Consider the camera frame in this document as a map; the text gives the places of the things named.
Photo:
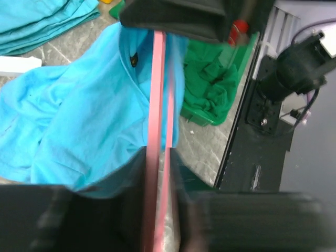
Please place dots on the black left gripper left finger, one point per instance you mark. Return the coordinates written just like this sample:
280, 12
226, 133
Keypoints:
105, 216

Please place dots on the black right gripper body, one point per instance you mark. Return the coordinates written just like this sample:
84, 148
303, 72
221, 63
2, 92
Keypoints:
211, 21

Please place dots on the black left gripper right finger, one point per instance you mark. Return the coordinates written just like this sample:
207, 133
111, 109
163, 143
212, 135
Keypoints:
211, 220

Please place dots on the pink plastic hanger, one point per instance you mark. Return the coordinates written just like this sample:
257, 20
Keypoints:
153, 218

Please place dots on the light blue t shirt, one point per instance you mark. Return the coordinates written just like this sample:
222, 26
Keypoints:
74, 125

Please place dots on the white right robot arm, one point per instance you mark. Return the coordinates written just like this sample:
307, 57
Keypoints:
300, 68

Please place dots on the dark green shirt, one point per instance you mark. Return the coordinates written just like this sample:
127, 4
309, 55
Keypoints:
210, 85

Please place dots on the folded teal polo shirt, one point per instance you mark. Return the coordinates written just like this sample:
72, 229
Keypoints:
26, 25

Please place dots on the black base beam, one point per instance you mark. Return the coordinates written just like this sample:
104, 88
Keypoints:
252, 161

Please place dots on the green plastic tray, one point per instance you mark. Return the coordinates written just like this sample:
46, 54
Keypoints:
184, 57

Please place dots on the yellow plastic tray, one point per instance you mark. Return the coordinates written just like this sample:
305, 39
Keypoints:
106, 1

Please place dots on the metal clothes rack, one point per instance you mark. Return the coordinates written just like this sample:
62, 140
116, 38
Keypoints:
15, 66

